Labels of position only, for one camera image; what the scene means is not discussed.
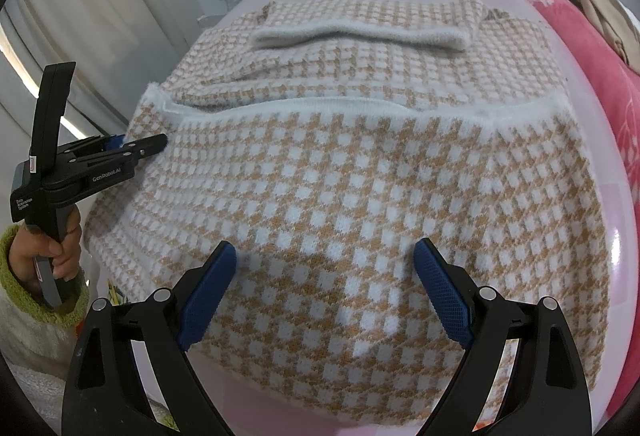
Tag beige white checked coat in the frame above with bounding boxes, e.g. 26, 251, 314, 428
82, 0, 611, 429

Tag pink floral blanket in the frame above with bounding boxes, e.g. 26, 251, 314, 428
500, 0, 640, 417

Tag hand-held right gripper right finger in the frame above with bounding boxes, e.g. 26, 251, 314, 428
413, 237, 592, 436

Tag person's left forearm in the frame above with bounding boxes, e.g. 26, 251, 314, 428
0, 223, 91, 417

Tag person's left hand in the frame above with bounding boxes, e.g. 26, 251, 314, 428
7, 203, 84, 282

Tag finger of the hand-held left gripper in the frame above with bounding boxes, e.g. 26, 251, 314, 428
60, 135, 126, 155
75, 133, 169, 164

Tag white curtain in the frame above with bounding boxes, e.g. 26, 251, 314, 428
0, 0, 236, 152

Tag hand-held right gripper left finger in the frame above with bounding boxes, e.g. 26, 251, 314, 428
61, 240, 237, 436

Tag beige crumpled clothes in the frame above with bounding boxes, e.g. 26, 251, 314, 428
532, 0, 640, 67

